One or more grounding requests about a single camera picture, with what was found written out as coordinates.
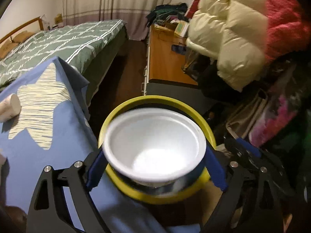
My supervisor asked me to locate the small dark device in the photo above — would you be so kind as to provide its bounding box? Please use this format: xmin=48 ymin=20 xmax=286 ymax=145
xmin=171 ymin=44 xmax=186 ymax=54

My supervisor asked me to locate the pink dotted puffer jacket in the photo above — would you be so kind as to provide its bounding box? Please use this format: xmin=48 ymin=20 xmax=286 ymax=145
xmin=264 ymin=0 xmax=311 ymax=63

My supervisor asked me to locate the blue star print tablecloth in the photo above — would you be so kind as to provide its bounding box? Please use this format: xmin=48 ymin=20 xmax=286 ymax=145
xmin=0 ymin=56 xmax=202 ymax=233

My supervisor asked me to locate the cream puffer jacket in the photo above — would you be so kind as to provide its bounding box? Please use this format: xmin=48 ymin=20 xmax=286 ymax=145
xmin=186 ymin=0 xmax=270 ymax=93

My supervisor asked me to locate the small white bottle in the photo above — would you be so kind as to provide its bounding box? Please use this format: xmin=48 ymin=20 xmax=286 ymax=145
xmin=0 ymin=93 xmax=21 ymax=122

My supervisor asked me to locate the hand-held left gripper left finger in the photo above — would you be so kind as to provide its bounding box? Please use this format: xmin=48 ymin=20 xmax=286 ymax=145
xmin=26 ymin=148 xmax=111 ymax=233

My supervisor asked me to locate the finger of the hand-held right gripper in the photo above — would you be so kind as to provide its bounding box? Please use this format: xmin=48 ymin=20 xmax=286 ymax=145
xmin=224 ymin=136 xmax=263 ymax=168

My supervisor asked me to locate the brown pillow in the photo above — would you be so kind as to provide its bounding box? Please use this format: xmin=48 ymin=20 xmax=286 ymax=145
xmin=12 ymin=30 xmax=34 ymax=43

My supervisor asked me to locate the dark shiny bag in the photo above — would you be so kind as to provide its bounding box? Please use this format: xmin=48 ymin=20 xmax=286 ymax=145
xmin=182 ymin=51 xmax=214 ymax=80

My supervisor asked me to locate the green plaid duvet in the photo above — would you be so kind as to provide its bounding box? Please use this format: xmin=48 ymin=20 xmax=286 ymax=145
xmin=0 ymin=19 xmax=128 ymax=88

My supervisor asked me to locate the pink floral bag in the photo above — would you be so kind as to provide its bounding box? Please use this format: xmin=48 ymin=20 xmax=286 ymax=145
xmin=226 ymin=90 xmax=307 ymax=148

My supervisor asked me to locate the heap of clothes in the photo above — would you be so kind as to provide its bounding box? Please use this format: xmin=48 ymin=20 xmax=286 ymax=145
xmin=146 ymin=3 xmax=192 ymax=27

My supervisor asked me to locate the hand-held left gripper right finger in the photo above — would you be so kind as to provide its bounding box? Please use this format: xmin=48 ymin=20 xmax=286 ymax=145
xmin=200 ymin=143 xmax=285 ymax=233

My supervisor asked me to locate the wooden bed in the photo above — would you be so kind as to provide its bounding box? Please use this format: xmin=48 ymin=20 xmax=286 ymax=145
xmin=0 ymin=17 xmax=129 ymax=107

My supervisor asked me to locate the green book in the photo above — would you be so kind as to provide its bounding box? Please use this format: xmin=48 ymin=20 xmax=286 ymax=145
xmin=174 ymin=21 xmax=190 ymax=37

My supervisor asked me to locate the wooden dresser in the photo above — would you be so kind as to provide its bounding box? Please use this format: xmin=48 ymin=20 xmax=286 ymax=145
xmin=141 ymin=24 xmax=212 ymax=97

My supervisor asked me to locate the pink and white curtain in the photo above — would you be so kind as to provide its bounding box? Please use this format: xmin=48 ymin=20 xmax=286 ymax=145
xmin=57 ymin=0 xmax=202 ymax=40

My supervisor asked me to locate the white foam bowl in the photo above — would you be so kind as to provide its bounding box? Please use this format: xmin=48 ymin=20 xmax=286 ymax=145
xmin=102 ymin=109 xmax=207 ymax=187

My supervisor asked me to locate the dark bin with yellow rim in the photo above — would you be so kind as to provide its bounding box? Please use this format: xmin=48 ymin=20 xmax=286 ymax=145
xmin=98 ymin=95 xmax=215 ymax=205

